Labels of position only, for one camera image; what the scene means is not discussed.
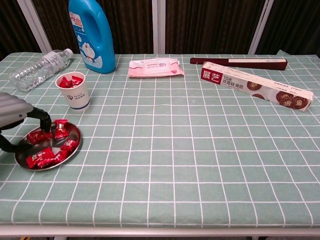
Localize baking paper roll box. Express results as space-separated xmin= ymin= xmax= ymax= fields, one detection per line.
xmin=200 ymin=61 xmax=315 ymax=113

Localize red candy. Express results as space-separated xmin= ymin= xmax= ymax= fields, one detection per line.
xmin=25 ymin=152 xmax=42 ymax=170
xmin=53 ymin=119 xmax=70 ymax=140
xmin=51 ymin=149 xmax=67 ymax=164
xmin=37 ymin=146 xmax=54 ymax=166
xmin=59 ymin=139 xmax=78 ymax=151
xmin=58 ymin=76 xmax=72 ymax=89
xmin=71 ymin=75 xmax=85 ymax=86
xmin=26 ymin=131 xmax=53 ymax=144

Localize white paper cup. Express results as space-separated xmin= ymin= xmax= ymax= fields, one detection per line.
xmin=55 ymin=71 xmax=91 ymax=113

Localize clear plastic water bottle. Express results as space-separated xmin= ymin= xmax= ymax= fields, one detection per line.
xmin=8 ymin=48 xmax=75 ymax=92

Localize dark curtain partition panel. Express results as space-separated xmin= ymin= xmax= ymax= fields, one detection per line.
xmin=32 ymin=0 xmax=160 ymax=55
xmin=0 ymin=0 xmax=52 ymax=61
xmin=254 ymin=0 xmax=320 ymax=56
xmin=158 ymin=0 xmax=275 ymax=55

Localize round steel plate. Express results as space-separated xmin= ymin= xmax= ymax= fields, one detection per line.
xmin=14 ymin=121 xmax=83 ymax=172

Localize dark red long box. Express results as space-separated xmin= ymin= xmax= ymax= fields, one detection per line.
xmin=189 ymin=57 xmax=288 ymax=71

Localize pink wet wipes pack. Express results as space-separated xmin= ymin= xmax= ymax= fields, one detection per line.
xmin=128 ymin=57 xmax=185 ymax=79

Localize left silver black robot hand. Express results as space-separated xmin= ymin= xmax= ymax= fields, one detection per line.
xmin=0 ymin=92 xmax=53 ymax=154

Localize blue detergent bottle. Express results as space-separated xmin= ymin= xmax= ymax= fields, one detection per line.
xmin=68 ymin=0 xmax=117 ymax=75

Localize green checked tablecloth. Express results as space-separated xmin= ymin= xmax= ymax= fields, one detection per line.
xmin=0 ymin=49 xmax=320 ymax=229

